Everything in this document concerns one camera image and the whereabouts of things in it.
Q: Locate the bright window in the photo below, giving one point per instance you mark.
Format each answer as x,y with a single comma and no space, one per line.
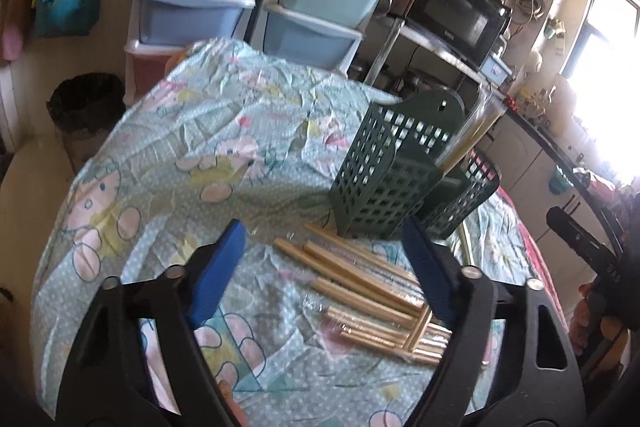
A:
605,67

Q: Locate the green plastic utensil holder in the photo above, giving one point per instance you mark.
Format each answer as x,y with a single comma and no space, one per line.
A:
385,167

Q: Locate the black microwave oven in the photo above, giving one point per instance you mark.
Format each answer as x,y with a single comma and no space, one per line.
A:
455,12

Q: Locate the pile of chopsticks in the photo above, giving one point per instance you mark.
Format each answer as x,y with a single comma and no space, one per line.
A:
360,279

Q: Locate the cartoon printed tablecloth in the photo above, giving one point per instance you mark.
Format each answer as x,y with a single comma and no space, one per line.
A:
200,132

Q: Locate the metal shelf rack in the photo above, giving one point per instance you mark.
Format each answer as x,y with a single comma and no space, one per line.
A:
425,39

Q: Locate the kitchen counter cabinet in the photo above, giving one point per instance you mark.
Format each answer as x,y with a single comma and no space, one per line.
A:
530,162

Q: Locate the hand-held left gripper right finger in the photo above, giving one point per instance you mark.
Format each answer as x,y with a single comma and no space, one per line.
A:
425,267

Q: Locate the bamboo chopstick pair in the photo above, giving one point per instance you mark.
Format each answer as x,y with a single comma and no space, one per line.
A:
470,137

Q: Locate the light blue storage box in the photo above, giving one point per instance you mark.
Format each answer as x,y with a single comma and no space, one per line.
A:
496,69

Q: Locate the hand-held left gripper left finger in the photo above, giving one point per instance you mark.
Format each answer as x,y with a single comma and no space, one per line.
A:
220,272

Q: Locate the pink plastic drawer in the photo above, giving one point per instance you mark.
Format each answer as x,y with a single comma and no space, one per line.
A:
147,77

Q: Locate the cluster of condiment bottles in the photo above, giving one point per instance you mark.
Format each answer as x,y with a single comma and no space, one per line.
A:
537,104

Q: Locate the person's right hand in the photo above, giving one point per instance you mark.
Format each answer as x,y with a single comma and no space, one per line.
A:
582,322

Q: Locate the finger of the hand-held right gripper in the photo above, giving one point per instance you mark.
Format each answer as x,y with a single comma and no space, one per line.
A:
575,234

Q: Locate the black trash bin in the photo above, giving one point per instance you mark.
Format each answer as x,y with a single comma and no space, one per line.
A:
85,112

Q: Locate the blue plastic drawer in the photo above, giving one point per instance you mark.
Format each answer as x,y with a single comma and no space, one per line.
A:
190,24
307,42

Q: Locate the pink fleece blanket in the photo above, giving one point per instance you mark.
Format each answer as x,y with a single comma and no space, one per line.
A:
535,257

